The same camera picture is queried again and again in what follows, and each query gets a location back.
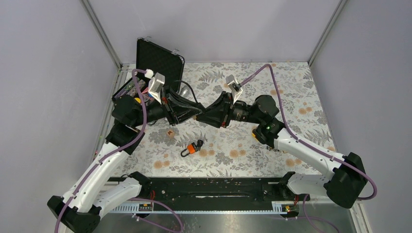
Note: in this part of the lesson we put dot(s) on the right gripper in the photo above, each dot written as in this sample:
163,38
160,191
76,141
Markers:
225,103

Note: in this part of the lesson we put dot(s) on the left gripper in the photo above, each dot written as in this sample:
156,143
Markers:
190,108

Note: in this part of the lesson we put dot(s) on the black cable lock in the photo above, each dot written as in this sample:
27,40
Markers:
180,97

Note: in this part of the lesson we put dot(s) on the orange black carabiner clip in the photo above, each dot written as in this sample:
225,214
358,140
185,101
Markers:
192,148

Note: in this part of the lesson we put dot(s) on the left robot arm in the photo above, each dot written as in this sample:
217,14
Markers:
81,208

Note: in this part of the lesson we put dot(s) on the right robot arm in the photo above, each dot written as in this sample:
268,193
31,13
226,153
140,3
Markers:
342,177

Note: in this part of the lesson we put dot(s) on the silver microphone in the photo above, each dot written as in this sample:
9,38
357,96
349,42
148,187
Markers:
185,91

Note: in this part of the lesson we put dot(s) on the wooden letter cube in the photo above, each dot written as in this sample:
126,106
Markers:
171,133

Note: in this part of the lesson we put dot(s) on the floral table mat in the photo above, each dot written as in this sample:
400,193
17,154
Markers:
232,151

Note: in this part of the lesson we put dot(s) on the black poker chip case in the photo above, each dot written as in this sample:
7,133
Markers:
153,57

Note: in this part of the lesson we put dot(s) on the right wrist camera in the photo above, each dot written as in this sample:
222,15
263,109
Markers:
235,87

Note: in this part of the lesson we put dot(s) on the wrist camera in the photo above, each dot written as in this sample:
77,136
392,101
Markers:
155,86
235,87

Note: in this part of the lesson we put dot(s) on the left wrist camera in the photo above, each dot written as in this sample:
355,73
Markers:
155,86

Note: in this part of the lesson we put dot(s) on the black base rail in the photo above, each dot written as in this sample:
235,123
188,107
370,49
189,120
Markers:
213,194

